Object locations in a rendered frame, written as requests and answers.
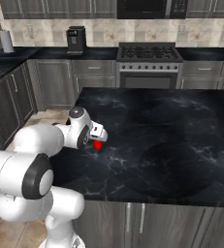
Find silver cupboard handle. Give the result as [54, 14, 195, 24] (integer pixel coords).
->
[125, 202, 132, 234]
[139, 202, 146, 234]

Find black microwave oven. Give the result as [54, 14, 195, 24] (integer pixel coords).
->
[116, 0, 189, 20]

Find grey base cupboard run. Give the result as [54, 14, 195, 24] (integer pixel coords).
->
[35, 59, 118, 111]
[176, 60, 224, 91]
[0, 62, 38, 155]

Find grey island cupboard door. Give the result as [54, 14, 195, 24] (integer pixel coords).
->
[74, 200, 133, 248]
[133, 202, 215, 248]

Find black coffee machine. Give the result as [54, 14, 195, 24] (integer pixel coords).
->
[66, 25, 87, 55]

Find red can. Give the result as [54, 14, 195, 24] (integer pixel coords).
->
[93, 139, 104, 150]

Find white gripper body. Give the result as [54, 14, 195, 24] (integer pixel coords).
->
[90, 126, 110, 143]

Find steel stove with oven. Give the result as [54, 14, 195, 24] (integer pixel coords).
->
[115, 42, 185, 90]

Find grey wall cupboard run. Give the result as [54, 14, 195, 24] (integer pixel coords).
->
[185, 0, 224, 19]
[0, 0, 118, 20]

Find white paper towel roll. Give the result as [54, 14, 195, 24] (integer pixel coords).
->
[0, 29, 16, 54]

